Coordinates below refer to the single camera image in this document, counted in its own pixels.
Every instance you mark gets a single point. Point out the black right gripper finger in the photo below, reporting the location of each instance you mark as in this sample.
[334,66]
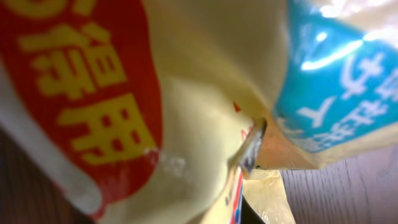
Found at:
[248,215]

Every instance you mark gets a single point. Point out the yellow snack bag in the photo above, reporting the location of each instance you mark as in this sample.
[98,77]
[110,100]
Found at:
[172,111]

